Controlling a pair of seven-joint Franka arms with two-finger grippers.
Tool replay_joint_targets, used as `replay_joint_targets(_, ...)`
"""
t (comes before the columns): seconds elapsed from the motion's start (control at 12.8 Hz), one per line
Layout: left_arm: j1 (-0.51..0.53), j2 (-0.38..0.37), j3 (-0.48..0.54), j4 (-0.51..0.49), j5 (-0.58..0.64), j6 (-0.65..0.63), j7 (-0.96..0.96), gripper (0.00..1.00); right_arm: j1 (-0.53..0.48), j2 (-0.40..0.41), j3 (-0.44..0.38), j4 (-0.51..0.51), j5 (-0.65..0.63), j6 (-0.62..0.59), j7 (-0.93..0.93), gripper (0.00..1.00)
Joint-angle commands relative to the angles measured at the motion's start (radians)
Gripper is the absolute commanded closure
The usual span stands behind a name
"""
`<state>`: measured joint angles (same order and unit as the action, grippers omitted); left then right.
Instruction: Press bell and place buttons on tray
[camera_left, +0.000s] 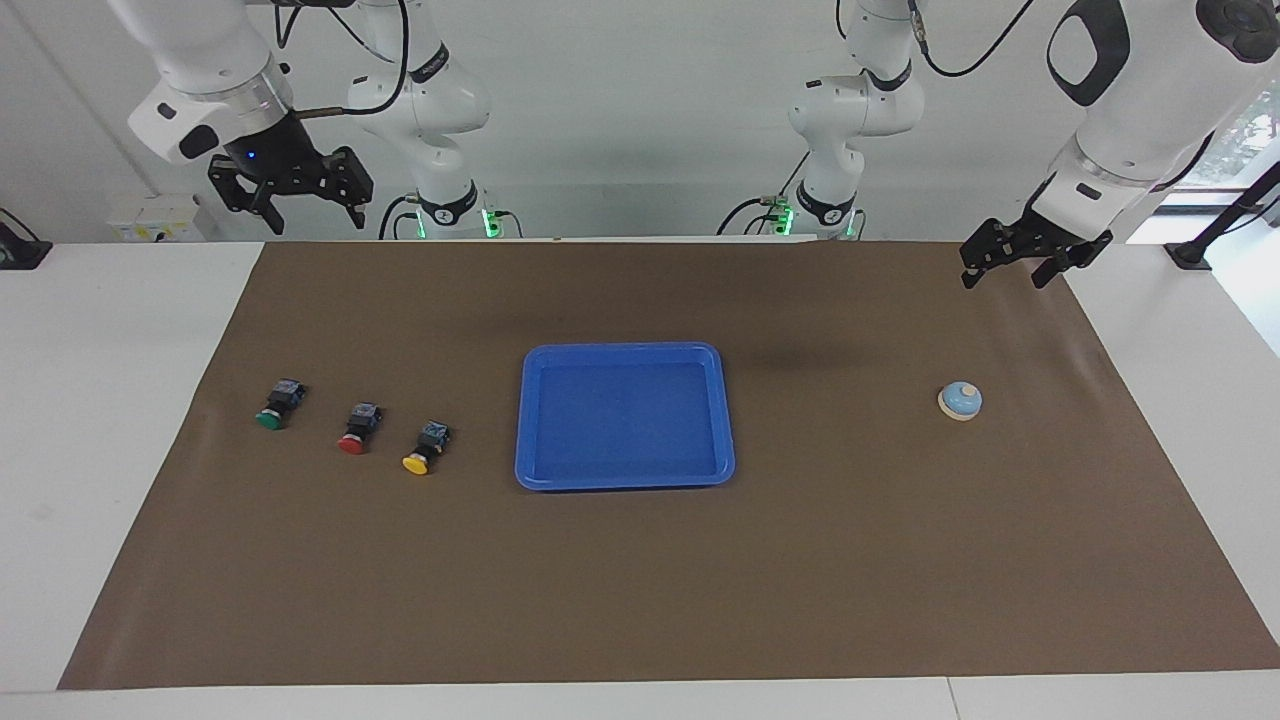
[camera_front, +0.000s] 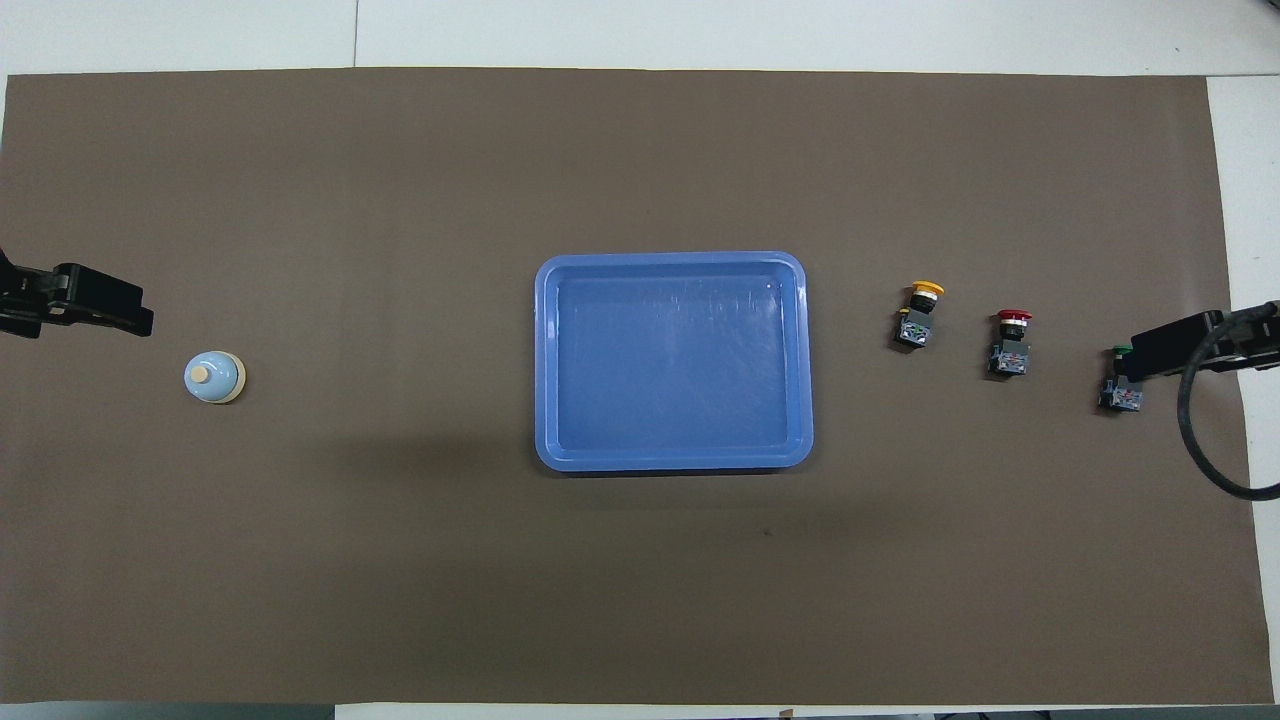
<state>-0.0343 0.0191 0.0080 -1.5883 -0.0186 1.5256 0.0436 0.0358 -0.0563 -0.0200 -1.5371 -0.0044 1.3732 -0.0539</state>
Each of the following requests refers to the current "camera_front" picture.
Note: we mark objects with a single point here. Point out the light blue call bell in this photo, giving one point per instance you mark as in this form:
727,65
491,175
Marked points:
213,377

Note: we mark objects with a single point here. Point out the blue plastic tray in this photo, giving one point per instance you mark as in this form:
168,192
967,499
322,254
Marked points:
675,365

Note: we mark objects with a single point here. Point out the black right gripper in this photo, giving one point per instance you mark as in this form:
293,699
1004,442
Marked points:
1258,338

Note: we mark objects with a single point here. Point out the yellow mushroom push button switch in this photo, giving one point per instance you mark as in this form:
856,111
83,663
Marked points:
917,325

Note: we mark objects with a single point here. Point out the brown table mat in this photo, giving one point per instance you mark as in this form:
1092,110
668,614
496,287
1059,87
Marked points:
640,600

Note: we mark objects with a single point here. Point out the green mushroom push button switch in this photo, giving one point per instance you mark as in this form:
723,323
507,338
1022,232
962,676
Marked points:
1120,397

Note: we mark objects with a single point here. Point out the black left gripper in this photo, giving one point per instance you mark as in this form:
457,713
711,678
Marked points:
30,292

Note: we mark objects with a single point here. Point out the red mushroom push button switch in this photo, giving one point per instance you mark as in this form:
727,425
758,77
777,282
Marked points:
1009,352

